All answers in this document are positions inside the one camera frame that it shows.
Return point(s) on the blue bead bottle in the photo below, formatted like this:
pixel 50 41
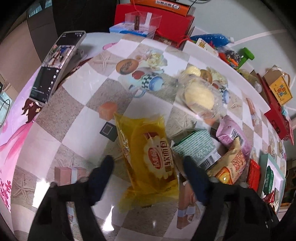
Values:
pixel 208 39

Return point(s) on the blue tissue pack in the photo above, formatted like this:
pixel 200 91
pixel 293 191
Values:
pixel 124 29

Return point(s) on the large red gift box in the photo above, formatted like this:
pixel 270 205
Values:
pixel 171 23

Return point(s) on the small yellow card box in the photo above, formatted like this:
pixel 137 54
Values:
pixel 205 45

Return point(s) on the yellow bread packet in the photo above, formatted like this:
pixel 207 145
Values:
pixel 148 157

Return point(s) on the teal rimmed white tray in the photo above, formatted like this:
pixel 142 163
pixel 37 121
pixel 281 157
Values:
pixel 278 178

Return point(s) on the clear plastic box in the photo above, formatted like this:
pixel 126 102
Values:
pixel 142 22

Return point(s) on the pink snack packet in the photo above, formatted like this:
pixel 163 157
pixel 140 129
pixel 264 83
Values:
pixel 229 132

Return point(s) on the dark green biscuit packet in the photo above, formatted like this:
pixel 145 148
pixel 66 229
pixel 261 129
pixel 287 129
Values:
pixel 268 179

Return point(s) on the red patterned snack packet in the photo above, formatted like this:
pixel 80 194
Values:
pixel 253 173

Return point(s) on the orange and cream snack packet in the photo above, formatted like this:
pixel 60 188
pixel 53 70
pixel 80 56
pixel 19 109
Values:
pixel 231 162

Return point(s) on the clear packet with yellow cake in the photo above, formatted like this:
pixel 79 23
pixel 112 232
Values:
pixel 198 95

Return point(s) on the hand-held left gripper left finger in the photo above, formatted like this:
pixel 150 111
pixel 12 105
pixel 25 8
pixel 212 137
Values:
pixel 99 183

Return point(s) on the pale teal biscuit packet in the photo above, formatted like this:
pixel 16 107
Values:
pixel 196 146

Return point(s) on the white cardboard box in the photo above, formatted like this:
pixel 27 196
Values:
pixel 231 69

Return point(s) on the smartphone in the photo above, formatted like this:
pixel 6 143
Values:
pixel 53 64

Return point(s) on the orange flat box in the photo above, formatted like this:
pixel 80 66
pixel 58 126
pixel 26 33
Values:
pixel 161 5

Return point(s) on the dark colourful bag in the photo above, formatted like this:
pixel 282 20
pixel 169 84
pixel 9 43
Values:
pixel 230 56

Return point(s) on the black cabinet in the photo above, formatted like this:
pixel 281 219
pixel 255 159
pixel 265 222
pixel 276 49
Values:
pixel 81 16

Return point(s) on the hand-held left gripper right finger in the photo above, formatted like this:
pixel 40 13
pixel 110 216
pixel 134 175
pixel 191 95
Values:
pixel 196 178

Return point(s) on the clear plastic bottle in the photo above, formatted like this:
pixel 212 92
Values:
pixel 257 87

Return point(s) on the green dumbbell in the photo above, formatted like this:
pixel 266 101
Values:
pixel 246 55

